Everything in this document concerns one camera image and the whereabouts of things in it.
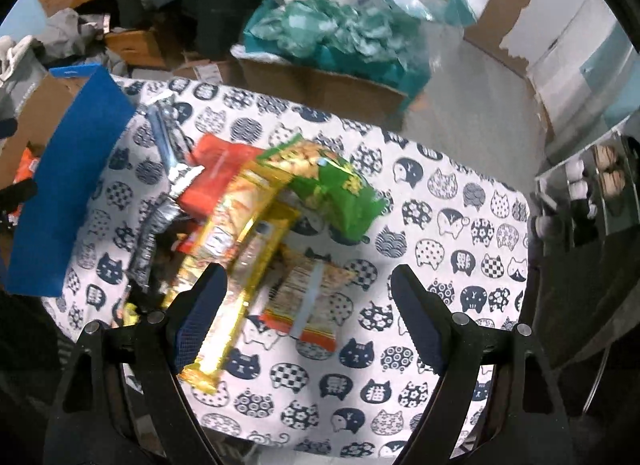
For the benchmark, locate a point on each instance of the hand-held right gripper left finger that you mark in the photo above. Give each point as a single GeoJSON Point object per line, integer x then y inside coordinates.
{"type": "Point", "coordinates": [194, 317]}

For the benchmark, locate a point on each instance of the clear orange-edged snack packet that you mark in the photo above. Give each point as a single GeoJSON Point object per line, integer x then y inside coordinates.
{"type": "Point", "coordinates": [300, 297]}

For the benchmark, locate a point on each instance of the flat cardboard box with label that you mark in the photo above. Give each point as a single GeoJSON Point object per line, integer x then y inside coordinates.
{"type": "Point", "coordinates": [205, 70]}

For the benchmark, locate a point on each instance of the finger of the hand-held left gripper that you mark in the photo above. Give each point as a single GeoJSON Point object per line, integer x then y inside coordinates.
{"type": "Point", "coordinates": [6, 127]}
{"type": "Point", "coordinates": [17, 192]}

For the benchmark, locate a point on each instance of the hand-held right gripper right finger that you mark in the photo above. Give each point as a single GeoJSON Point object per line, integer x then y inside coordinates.
{"type": "Point", "coordinates": [420, 322]}

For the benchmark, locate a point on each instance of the yellow orange printed snack packet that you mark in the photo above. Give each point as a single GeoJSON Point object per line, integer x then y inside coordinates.
{"type": "Point", "coordinates": [235, 215]}

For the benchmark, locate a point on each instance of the grey clothing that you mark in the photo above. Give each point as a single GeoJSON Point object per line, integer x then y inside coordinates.
{"type": "Point", "coordinates": [65, 35]}

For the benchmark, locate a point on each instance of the tan shoe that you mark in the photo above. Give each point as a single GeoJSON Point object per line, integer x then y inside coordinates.
{"type": "Point", "coordinates": [612, 182]}
{"type": "Point", "coordinates": [607, 156]}

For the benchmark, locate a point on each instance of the white shoe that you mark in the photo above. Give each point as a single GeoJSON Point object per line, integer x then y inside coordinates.
{"type": "Point", "coordinates": [580, 191]}
{"type": "Point", "coordinates": [574, 170]}

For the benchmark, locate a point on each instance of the green snack bag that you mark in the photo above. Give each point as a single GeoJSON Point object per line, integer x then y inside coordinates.
{"type": "Point", "coordinates": [340, 190]}

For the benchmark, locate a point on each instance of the pile of teal plastic bags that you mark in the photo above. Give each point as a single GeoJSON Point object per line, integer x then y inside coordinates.
{"type": "Point", "coordinates": [345, 30]}

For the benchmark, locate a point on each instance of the shoe rack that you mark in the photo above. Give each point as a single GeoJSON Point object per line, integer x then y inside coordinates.
{"type": "Point", "coordinates": [585, 215]}

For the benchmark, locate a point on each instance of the blue cardboard box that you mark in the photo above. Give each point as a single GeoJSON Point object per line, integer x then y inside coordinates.
{"type": "Point", "coordinates": [65, 170]}

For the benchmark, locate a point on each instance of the gold snack packet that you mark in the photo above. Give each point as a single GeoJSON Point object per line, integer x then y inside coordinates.
{"type": "Point", "coordinates": [235, 315]}

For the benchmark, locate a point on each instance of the red snack packet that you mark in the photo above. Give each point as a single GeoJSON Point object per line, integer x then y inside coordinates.
{"type": "Point", "coordinates": [215, 170]}

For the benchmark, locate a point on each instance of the cat print cloth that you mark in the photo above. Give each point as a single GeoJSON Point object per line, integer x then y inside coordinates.
{"type": "Point", "coordinates": [425, 225]}

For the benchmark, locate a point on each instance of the silver blue snack packet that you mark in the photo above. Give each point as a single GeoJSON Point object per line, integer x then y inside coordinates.
{"type": "Point", "coordinates": [170, 150]}

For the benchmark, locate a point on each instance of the small brown cardboard box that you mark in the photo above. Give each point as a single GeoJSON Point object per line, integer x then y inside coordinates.
{"type": "Point", "coordinates": [137, 45]}

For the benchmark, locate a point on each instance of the white grey garment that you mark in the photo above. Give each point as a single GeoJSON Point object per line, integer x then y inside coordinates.
{"type": "Point", "coordinates": [15, 57]}

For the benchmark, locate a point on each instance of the large brown cardboard box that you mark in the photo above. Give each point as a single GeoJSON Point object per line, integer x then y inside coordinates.
{"type": "Point", "coordinates": [310, 81]}

